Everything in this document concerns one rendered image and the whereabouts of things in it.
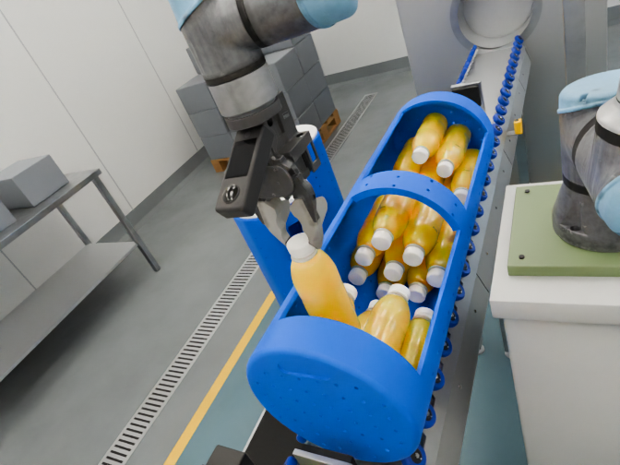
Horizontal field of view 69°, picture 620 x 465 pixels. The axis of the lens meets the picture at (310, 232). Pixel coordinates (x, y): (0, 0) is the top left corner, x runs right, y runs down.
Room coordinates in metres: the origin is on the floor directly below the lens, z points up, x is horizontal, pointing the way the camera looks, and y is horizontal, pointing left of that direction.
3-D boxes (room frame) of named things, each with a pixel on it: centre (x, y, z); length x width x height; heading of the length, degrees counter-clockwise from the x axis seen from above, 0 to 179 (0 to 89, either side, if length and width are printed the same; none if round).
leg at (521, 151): (1.99, -1.18, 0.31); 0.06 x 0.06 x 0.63; 52
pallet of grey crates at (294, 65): (4.64, -0.05, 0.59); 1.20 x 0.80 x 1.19; 54
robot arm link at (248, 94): (0.56, 0.01, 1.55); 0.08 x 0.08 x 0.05
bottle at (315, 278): (0.54, 0.02, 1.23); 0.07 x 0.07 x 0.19
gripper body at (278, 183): (0.57, 0.00, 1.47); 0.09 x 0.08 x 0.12; 143
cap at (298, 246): (0.54, 0.02, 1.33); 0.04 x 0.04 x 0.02
